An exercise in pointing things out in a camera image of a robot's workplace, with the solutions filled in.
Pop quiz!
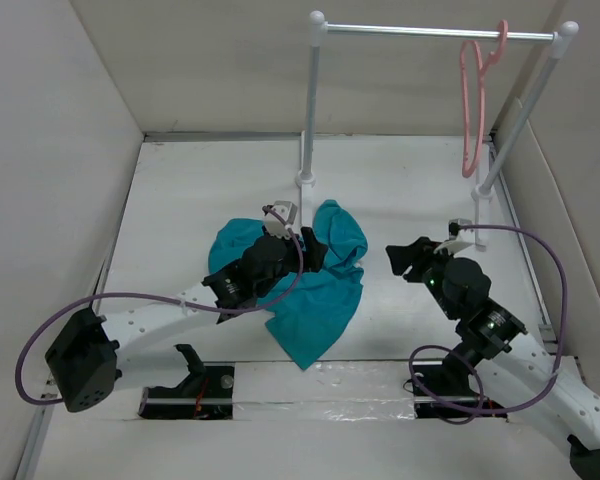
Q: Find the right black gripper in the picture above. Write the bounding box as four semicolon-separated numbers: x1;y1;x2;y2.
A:
387;235;459;320

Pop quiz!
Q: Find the teal t shirt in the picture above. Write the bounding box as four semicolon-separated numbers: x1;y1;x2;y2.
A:
208;198;370;372

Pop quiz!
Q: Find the pink plastic hanger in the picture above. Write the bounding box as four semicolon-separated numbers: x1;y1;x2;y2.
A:
459;20;509;178

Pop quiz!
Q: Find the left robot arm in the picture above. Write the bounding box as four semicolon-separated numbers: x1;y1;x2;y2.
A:
45;227;328;413

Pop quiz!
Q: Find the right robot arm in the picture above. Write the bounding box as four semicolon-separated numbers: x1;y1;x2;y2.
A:
386;237;600;479

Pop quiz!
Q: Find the white metal clothes rack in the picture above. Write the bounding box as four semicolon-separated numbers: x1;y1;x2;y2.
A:
295;10;580;226

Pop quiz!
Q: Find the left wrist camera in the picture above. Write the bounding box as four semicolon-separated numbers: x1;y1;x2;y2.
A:
263;200;298;239

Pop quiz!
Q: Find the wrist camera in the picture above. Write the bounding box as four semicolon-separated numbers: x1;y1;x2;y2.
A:
263;200;298;239
434;218;478;257

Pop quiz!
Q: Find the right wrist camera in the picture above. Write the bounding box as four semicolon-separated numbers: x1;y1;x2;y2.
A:
434;218;478;257

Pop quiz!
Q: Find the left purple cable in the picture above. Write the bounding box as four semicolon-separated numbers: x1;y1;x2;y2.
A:
13;206;305;405

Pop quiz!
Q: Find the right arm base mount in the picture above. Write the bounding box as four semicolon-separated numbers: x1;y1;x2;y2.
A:
403;358;507;425

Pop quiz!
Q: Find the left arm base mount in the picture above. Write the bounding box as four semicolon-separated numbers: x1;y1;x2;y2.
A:
138;344;235;421

